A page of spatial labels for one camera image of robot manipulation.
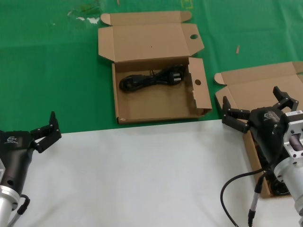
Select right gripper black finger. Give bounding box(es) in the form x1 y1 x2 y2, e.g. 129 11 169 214
272 86 299 112
221 96 250 134

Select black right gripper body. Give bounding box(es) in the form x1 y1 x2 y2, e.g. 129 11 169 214
247 106 289 167

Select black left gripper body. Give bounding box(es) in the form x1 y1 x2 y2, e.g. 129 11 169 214
0 129 36 192

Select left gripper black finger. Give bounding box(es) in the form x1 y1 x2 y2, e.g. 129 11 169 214
30 111 62 155

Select black power cord bundle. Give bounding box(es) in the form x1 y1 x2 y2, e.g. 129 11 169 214
270 175 291 196
119 64 186 92

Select open cardboard box round holes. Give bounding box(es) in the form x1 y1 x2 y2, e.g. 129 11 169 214
98 10 213 125

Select green table mat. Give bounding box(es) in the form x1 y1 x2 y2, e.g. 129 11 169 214
0 0 303 134

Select open cardboard box of cables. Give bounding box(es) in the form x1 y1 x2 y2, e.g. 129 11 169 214
214 61 303 198

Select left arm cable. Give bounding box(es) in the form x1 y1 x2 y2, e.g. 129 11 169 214
9 193 31 227

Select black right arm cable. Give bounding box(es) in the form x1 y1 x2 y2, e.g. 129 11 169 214
220 166 272 227

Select silver plug right arm cable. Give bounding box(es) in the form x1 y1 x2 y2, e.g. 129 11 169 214
247 171 270 227

